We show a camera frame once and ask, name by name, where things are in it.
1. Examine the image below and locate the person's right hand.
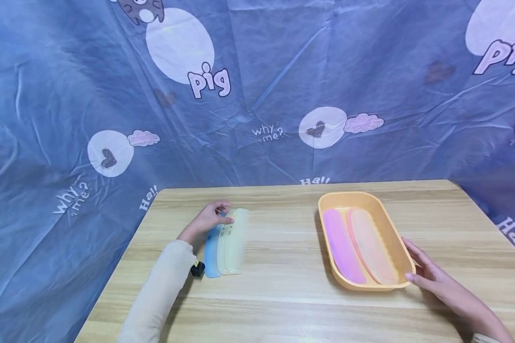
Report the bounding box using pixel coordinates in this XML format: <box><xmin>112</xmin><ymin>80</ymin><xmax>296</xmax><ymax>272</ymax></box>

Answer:
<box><xmin>401</xmin><ymin>237</ymin><xmax>478</xmax><ymax>319</ymax></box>

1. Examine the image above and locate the person's left hand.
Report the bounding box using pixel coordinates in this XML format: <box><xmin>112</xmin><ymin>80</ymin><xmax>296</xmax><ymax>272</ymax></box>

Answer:
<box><xmin>177</xmin><ymin>201</ymin><xmax>236</xmax><ymax>246</ymax></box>

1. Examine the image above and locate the orange plastic tray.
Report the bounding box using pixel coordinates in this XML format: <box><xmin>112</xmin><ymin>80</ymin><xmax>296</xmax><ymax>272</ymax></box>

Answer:
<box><xmin>317</xmin><ymin>192</ymin><xmax>416</xmax><ymax>292</ymax></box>

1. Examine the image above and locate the person's right forearm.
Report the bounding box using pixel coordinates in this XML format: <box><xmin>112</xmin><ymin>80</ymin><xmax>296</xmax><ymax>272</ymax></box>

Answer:
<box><xmin>458</xmin><ymin>296</ymin><xmax>515</xmax><ymax>343</ymax></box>

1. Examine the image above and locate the person's left forearm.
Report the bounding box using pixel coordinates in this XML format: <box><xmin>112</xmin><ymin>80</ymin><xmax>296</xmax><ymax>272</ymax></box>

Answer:
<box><xmin>117</xmin><ymin>240</ymin><xmax>198</xmax><ymax>343</ymax></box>

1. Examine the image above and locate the pale green plastic comb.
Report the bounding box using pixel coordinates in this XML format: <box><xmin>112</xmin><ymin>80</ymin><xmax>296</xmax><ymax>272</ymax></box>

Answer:
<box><xmin>227</xmin><ymin>208</ymin><xmax>250</xmax><ymax>275</ymax></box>

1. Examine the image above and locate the blue plastic comb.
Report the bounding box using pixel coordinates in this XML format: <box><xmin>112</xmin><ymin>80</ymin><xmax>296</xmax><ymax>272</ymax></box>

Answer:
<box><xmin>203</xmin><ymin>212</ymin><xmax>224</xmax><ymax>279</ymax></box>

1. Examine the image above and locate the pink plastic comb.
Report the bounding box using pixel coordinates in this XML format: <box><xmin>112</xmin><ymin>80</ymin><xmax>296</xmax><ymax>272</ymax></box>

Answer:
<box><xmin>346</xmin><ymin>208</ymin><xmax>400</xmax><ymax>286</ymax></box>

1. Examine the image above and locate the purple plastic comb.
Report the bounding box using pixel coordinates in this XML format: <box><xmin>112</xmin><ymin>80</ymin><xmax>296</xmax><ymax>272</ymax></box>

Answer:
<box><xmin>322</xmin><ymin>208</ymin><xmax>368</xmax><ymax>285</ymax></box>

